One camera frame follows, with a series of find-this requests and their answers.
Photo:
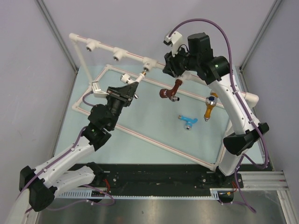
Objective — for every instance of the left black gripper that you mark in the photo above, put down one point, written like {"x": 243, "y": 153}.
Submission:
{"x": 124, "y": 94}

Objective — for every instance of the white PVC pipe frame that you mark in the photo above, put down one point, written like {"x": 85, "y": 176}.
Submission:
{"x": 148, "y": 65}

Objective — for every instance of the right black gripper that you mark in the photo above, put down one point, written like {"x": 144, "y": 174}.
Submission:
{"x": 171, "y": 67}

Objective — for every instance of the blue water faucet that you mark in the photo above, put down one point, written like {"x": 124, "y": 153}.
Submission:
{"x": 189, "y": 122}

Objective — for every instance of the dark red water faucet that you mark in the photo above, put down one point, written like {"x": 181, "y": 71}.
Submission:
{"x": 171, "y": 93}

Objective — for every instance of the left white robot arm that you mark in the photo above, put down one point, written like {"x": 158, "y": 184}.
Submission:
{"x": 48, "y": 180}

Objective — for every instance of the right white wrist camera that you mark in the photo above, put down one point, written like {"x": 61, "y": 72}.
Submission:
{"x": 175, "y": 40}

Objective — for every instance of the white water faucet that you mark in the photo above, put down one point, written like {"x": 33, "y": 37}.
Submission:
{"x": 127, "y": 79}

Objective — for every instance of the amber yellow water faucet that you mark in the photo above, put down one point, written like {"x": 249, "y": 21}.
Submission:
{"x": 211, "y": 102}

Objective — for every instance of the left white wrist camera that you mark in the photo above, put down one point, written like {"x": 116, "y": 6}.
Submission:
{"x": 97, "y": 91}

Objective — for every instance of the aluminium extrusion rail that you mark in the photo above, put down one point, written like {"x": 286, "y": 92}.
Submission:
{"x": 267, "y": 193}

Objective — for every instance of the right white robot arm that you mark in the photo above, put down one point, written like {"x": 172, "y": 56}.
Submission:
{"x": 215, "y": 72}

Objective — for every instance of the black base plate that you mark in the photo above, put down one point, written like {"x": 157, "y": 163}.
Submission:
{"x": 162, "y": 180}

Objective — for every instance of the light green table mat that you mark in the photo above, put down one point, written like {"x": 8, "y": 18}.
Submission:
{"x": 155, "y": 118}

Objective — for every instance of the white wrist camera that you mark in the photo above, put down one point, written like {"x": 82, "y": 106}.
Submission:
{"x": 175, "y": 40}
{"x": 97, "y": 91}

